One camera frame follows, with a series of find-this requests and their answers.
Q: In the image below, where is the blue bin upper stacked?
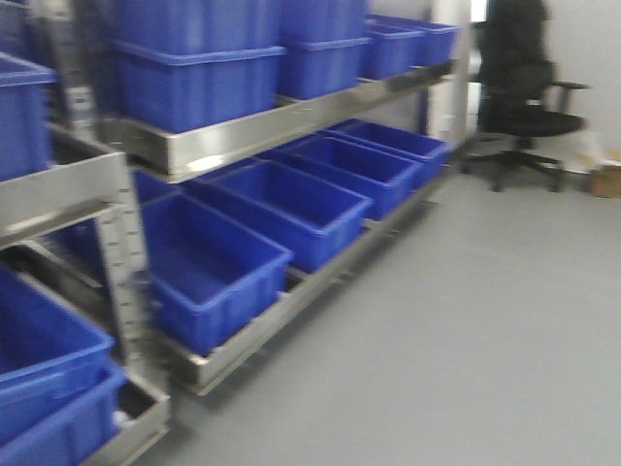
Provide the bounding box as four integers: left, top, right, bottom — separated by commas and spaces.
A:
114, 41, 286, 133

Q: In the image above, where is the blue bin bottom left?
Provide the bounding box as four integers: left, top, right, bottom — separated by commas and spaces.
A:
1, 267, 126, 465

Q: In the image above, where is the black office chair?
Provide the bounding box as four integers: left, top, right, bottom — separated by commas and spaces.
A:
459, 1, 588, 192

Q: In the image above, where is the cardboard box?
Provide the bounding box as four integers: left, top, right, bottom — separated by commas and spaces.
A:
589, 165, 621, 199

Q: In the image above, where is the blue bin lower nearest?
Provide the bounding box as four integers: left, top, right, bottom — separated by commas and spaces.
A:
140, 195, 292, 354

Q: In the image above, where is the right steel shelf rack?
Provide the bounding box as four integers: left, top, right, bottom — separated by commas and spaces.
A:
1, 1, 453, 465

